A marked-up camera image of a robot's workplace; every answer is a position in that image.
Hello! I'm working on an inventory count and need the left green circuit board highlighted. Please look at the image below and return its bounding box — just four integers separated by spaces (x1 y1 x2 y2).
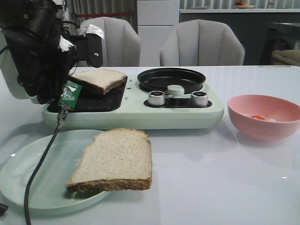
58 81 82 111

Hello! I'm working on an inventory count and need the silver control knob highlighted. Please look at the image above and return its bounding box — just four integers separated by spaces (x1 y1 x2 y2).
190 91 209 107
148 90 165 106

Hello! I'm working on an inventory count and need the right silver control knob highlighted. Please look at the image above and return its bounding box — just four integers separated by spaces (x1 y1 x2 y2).
190 91 209 107

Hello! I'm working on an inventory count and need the red barrier tape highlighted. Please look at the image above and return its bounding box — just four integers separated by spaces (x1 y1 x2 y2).
75 12 131 18

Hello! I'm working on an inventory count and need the fruit plate on counter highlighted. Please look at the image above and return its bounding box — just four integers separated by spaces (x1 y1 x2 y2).
232 0 255 9

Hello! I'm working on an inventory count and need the white cabinet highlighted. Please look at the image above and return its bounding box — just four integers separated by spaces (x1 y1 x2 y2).
137 0 180 67

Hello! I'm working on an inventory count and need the orange shrimp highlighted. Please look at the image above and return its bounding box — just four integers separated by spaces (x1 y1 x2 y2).
250 115 267 121

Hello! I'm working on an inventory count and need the green round plate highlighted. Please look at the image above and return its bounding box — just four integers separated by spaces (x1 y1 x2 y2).
0 129 110 215

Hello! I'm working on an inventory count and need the green breakfast maker lid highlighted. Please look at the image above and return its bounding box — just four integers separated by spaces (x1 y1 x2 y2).
0 31 44 105

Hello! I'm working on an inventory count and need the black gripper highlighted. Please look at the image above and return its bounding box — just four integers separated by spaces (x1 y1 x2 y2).
0 0 104 104

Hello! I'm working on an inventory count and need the right grey chair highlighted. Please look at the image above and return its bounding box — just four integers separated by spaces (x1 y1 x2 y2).
160 19 245 67

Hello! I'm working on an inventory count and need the dark counter with white top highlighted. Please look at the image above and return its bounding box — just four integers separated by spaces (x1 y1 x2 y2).
180 8 300 65

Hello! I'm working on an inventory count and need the bread slice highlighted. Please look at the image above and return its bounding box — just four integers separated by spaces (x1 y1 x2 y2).
69 69 127 95
66 128 152 192

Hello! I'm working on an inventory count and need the left silver control knob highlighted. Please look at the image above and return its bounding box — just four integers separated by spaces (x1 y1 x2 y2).
148 90 165 106

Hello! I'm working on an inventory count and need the pink bowl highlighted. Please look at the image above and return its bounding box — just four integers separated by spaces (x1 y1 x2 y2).
227 94 300 141

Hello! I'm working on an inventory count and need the grey chair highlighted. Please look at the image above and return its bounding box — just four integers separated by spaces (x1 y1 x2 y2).
76 17 141 67
160 19 245 67

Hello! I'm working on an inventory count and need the left grey chair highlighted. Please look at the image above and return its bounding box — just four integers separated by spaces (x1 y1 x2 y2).
76 17 141 67

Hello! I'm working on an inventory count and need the black round frying pan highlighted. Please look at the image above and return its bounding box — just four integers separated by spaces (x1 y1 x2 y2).
137 67 206 94

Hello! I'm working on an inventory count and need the left black cable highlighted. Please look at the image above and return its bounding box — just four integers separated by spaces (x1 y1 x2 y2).
23 107 69 225

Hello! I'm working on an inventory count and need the green breakfast maker base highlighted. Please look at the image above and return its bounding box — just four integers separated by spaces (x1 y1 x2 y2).
41 74 225 130

